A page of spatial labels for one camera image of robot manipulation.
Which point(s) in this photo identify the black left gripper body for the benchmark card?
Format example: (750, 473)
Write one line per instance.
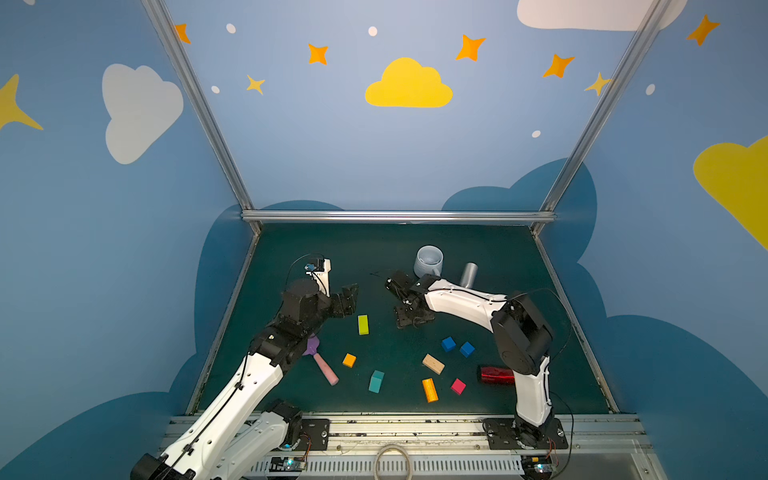
(343, 301)

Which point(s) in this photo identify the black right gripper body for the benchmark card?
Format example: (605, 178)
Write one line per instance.
(409, 299)

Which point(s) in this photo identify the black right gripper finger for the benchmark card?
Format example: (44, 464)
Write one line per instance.
(424, 316)
(404, 316)

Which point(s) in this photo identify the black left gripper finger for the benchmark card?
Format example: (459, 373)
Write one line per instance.
(351, 290)
(347, 307)

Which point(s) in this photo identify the lime green block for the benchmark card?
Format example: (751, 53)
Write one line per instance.
(363, 325)

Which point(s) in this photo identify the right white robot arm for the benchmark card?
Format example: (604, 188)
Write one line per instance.
(522, 335)

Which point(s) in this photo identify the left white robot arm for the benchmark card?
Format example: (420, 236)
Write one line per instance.
(214, 447)

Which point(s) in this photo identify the tan wood block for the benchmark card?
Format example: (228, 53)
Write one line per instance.
(433, 364)

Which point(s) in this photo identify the teal block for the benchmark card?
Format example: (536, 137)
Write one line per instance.
(376, 381)

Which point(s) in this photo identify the orange yellow block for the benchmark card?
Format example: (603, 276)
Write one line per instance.
(430, 390)

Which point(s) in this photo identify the light blue ceramic mug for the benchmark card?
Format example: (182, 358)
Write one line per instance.
(428, 261)

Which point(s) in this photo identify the blue cube left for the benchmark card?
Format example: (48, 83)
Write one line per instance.
(448, 344)

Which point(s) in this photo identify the blue cube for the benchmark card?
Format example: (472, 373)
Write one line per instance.
(448, 344)
(467, 349)

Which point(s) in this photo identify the purple pink toy spatula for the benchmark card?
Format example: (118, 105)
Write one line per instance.
(311, 350)

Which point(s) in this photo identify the small orange cube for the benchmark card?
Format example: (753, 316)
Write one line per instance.
(349, 360)

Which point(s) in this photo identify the blue cube right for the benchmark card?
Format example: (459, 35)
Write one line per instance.
(467, 349)

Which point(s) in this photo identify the silver spray bottle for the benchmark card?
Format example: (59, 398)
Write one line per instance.
(469, 275)

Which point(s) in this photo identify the magenta cube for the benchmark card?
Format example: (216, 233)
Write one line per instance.
(458, 386)

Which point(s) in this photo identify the red spray bottle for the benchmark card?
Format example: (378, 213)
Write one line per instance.
(494, 375)

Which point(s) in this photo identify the left green circuit board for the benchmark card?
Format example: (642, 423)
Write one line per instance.
(287, 465)

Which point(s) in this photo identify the green circuit board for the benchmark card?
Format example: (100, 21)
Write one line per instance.
(537, 468)
(287, 465)

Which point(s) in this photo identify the right green circuit board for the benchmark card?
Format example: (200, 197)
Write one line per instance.
(537, 468)

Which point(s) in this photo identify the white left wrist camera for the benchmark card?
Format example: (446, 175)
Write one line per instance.
(318, 268)

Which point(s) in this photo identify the aluminium back frame rail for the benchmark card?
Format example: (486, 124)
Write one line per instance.
(398, 217)

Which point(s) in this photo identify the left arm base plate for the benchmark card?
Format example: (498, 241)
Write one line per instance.
(312, 434)

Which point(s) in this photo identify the front aluminium rail base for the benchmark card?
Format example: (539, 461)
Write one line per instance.
(454, 446)

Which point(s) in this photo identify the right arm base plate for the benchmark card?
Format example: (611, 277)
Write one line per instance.
(513, 434)

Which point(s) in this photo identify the aluminium right corner post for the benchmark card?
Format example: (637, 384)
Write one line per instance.
(641, 42)

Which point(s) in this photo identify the aluminium corner post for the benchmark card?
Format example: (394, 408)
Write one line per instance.
(161, 20)
(641, 42)

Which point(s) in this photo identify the aluminium left corner post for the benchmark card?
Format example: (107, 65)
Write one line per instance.
(161, 20)

